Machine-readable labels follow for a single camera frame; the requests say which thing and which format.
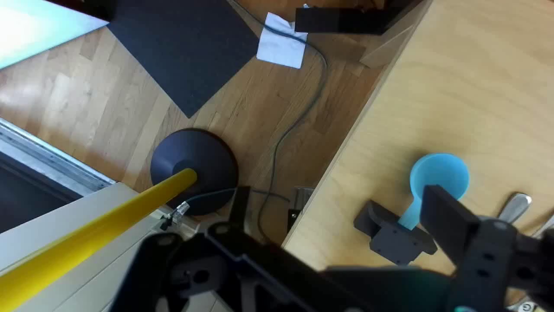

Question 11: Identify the black plastic block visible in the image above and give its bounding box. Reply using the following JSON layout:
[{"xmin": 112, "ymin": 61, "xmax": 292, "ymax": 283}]
[{"xmin": 353, "ymin": 201, "xmax": 436, "ymax": 266}]

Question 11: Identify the dark floor mat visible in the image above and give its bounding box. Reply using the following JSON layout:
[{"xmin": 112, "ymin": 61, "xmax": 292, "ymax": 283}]
[{"xmin": 108, "ymin": 0, "xmax": 257, "ymax": 116}]

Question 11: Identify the blue measuring cup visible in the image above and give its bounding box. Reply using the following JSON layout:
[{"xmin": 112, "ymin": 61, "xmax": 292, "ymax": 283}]
[{"xmin": 398, "ymin": 153, "xmax": 470, "ymax": 231}]

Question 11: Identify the yellow lamp pole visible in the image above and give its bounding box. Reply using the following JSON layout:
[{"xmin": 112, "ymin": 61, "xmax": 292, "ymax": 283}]
[{"xmin": 0, "ymin": 168, "xmax": 198, "ymax": 312}]

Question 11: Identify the black round lamp base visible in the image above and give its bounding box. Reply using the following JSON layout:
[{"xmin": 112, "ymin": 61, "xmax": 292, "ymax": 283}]
[{"xmin": 150, "ymin": 129, "xmax": 238, "ymax": 215}]

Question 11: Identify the grey floor cable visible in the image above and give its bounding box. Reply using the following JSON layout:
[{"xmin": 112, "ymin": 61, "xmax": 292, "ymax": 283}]
[{"xmin": 230, "ymin": 0, "xmax": 330, "ymax": 243}]

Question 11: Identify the silver spoon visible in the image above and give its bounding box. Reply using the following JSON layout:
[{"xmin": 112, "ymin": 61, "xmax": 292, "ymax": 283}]
[{"xmin": 498, "ymin": 193, "xmax": 531, "ymax": 224}]

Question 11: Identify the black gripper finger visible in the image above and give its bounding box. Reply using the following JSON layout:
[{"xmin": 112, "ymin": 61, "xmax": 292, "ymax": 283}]
[{"xmin": 420, "ymin": 186, "xmax": 491, "ymax": 266}]

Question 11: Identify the white paper sheet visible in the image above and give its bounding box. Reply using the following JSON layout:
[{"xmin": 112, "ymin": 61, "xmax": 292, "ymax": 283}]
[{"xmin": 256, "ymin": 12, "xmax": 306, "ymax": 70}]

